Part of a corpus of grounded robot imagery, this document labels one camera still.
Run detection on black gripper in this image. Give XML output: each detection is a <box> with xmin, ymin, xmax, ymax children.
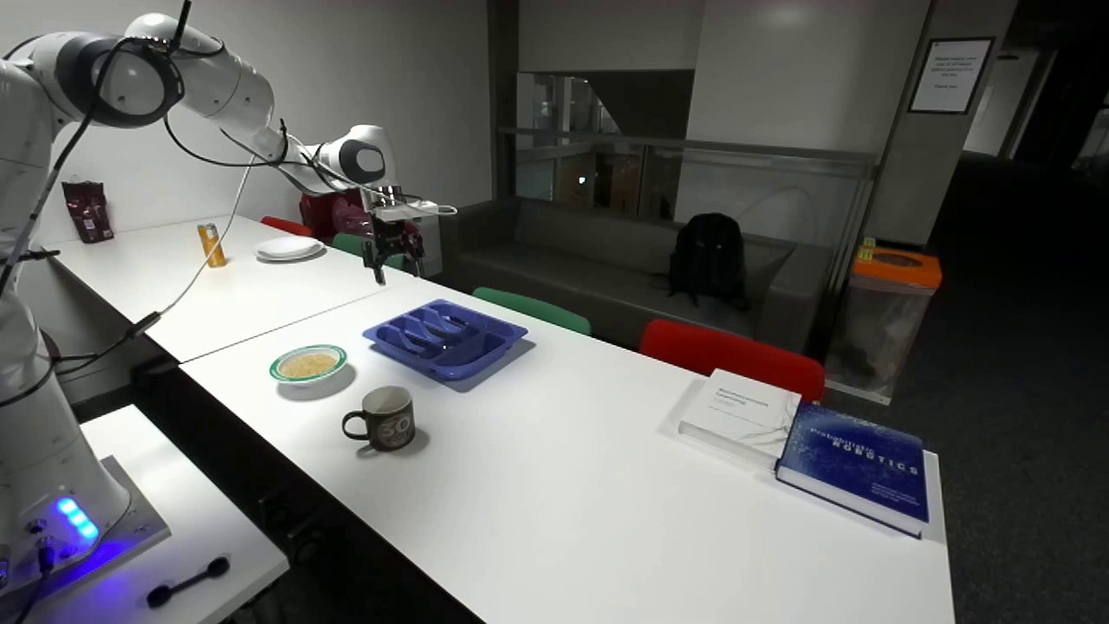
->
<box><xmin>361</xmin><ymin>214</ymin><xmax>391</xmax><ymax>287</ymax></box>

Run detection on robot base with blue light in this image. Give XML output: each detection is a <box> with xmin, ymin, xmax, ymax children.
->
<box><xmin>0</xmin><ymin>455</ymin><xmax>172</xmax><ymax>616</ymax></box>

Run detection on blue plastic cutlery tray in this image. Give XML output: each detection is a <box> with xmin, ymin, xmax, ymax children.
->
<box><xmin>361</xmin><ymin>296</ymin><xmax>539</xmax><ymax>393</ymax></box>

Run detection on green rimmed white bowl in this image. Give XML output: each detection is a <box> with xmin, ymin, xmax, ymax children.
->
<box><xmin>268</xmin><ymin>341</ymin><xmax>351</xmax><ymax>393</ymax></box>

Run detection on green chair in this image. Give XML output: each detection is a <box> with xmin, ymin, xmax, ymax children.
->
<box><xmin>467</xmin><ymin>286</ymin><xmax>595</xmax><ymax>341</ymax></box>
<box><xmin>329</xmin><ymin>229</ymin><xmax>421</xmax><ymax>274</ymax></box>

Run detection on dark red armchair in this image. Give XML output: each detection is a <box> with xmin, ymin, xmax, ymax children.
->
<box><xmin>258</xmin><ymin>189</ymin><xmax>425</xmax><ymax>277</ymax></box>

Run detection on brown cereal flakes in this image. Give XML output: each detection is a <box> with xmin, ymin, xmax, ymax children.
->
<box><xmin>281</xmin><ymin>352</ymin><xmax>341</xmax><ymax>383</ymax></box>

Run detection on dark ceramic mug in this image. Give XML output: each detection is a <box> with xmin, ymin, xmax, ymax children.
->
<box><xmin>341</xmin><ymin>384</ymin><xmax>421</xmax><ymax>455</ymax></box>

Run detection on small orange bottle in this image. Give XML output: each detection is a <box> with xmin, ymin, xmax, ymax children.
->
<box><xmin>194</xmin><ymin>222</ymin><xmax>231</xmax><ymax>272</ymax></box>

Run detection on grey sofa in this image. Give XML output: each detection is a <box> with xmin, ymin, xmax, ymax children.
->
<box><xmin>436</xmin><ymin>199</ymin><xmax>837</xmax><ymax>352</ymax></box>

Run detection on dark red snack bag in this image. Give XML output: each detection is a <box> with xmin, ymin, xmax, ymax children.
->
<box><xmin>60</xmin><ymin>179</ymin><xmax>119</xmax><ymax>248</ymax></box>

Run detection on black backpack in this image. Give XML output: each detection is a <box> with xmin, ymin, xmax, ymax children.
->
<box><xmin>667</xmin><ymin>213</ymin><xmax>753</xmax><ymax>313</ymax></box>

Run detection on glass balustrade with handrail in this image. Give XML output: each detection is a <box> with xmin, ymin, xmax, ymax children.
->
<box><xmin>497</xmin><ymin>122</ymin><xmax>881</xmax><ymax>236</ymax></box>

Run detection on red chair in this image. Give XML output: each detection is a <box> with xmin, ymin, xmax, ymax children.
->
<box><xmin>636</xmin><ymin>317</ymin><xmax>832</xmax><ymax>408</ymax></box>

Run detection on black dumbbell shaped tool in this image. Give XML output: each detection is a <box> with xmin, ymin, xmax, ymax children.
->
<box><xmin>146</xmin><ymin>556</ymin><xmax>231</xmax><ymax>612</ymax></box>

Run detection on orange lidded bin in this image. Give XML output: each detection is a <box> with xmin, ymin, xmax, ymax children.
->
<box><xmin>822</xmin><ymin>241</ymin><xmax>948</xmax><ymax>408</ymax></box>

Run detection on blue hardcover book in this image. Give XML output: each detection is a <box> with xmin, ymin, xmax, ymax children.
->
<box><xmin>772</xmin><ymin>404</ymin><xmax>937</xmax><ymax>540</ymax></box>

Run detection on robot cable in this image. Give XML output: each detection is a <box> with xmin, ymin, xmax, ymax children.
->
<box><xmin>46</xmin><ymin>161</ymin><xmax>258</xmax><ymax>376</ymax></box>

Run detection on framed wall notice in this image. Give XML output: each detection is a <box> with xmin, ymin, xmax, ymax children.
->
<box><xmin>904</xmin><ymin>36</ymin><xmax>998</xmax><ymax>117</ymax></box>

